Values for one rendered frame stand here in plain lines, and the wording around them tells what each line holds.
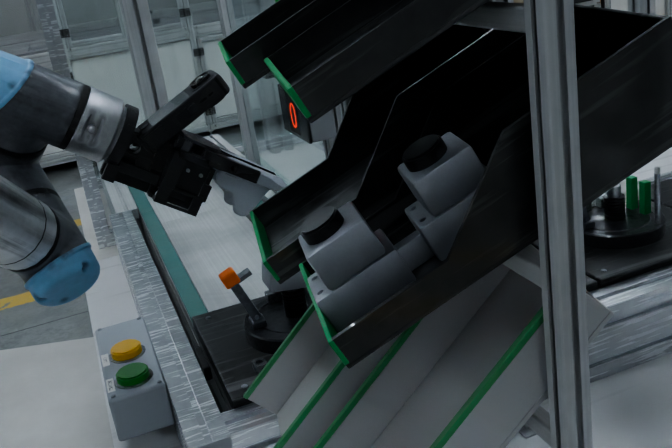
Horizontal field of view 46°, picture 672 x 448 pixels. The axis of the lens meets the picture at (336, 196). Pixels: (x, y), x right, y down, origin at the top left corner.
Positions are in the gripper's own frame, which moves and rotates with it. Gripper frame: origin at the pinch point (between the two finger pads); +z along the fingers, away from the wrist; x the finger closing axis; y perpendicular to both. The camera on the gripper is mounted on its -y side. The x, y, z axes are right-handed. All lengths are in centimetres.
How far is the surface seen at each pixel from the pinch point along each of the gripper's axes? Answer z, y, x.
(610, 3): 363, -185, -446
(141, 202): 3, 25, -80
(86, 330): 37, 116, -234
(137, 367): -6.1, 28.5, -1.7
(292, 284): 6.6, 11.2, 2.1
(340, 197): -3.9, -3.6, 26.5
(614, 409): 42.9, 7.8, 22.3
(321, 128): 7.5, -7.5, -13.1
